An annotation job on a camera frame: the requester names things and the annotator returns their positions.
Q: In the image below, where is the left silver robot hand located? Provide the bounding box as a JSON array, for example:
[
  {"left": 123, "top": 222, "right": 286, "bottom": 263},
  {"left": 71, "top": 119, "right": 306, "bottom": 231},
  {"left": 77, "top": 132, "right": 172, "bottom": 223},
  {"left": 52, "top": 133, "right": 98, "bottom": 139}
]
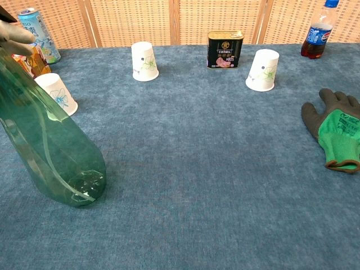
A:
[{"left": 0, "top": 5, "right": 37, "bottom": 57}]

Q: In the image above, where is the green transparent spray bottle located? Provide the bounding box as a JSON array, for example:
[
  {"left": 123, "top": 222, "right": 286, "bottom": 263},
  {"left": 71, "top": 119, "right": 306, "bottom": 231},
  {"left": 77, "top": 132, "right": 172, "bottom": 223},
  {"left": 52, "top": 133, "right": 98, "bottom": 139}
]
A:
[{"left": 0, "top": 46, "right": 107, "bottom": 208}]

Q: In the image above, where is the cola bottle blue cap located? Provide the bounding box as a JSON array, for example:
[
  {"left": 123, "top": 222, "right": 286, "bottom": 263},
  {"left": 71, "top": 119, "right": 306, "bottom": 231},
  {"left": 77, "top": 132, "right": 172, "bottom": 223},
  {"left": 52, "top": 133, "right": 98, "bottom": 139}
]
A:
[{"left": 300, "top": 0, "right": 340, "bottom": 60}]

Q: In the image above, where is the tall light blue drink can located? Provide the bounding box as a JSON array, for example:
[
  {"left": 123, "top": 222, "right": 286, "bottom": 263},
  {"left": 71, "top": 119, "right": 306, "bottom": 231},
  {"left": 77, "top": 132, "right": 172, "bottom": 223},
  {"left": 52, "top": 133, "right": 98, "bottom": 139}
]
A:
[{"left": 17, "top": 7, "right": 62, "bottom": 65}]

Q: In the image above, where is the orange snack packet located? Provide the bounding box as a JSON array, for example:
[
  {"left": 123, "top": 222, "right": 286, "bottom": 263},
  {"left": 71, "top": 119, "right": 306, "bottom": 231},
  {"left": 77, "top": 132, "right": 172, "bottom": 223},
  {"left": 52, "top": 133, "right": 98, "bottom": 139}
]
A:
[{"left": 11, "top": 46, "right": 52, "bottom": 79}]

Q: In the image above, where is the white paper cup blue flower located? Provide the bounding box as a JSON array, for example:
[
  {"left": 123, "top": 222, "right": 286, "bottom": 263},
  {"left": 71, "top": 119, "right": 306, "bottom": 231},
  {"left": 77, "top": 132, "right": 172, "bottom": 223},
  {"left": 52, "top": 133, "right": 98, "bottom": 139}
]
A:
[{"left": 34, "top": 73, "right": 79, "bottom": 116}]

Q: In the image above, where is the bamboo folding screen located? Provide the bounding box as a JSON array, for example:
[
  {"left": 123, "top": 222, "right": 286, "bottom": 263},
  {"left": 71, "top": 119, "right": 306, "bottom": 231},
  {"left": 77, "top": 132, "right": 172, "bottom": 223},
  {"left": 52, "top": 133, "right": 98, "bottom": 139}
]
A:
[{"left": 0, "top": 0, "right": 360, "bottom": 50}]

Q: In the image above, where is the white paper cup green flower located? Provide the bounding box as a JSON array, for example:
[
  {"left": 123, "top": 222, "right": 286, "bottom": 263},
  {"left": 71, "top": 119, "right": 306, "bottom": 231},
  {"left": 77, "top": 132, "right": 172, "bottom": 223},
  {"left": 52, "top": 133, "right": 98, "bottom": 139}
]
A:
[
  {"left": 131, "top": 41, "right": 160, "bottom": 82},
  {"left": 245, "top": 48, "right": 280, "bottom": 92}
]

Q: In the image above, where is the black luncheon meat tin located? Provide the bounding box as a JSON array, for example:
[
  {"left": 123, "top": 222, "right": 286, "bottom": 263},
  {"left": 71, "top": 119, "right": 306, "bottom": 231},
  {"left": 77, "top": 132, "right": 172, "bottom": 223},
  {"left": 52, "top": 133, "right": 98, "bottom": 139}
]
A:
[{"left": 207, "top": 30, "right": 245, "bottom": 70}]

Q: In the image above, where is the blue carpet table cover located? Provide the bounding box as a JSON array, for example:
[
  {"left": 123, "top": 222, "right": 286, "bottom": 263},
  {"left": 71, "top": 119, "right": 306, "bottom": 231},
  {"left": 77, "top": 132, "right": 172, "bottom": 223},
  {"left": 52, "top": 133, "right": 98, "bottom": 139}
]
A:
[{"left": 0, "top": 43, "right": 360, "bottom": 270}]

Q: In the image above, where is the green black work glove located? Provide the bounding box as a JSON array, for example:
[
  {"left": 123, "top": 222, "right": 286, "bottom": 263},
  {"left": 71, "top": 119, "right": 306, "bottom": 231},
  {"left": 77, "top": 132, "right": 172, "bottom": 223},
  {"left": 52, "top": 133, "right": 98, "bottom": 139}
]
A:
[{"left": 300, "top": 88, "right": 360, "bottom": 174}]

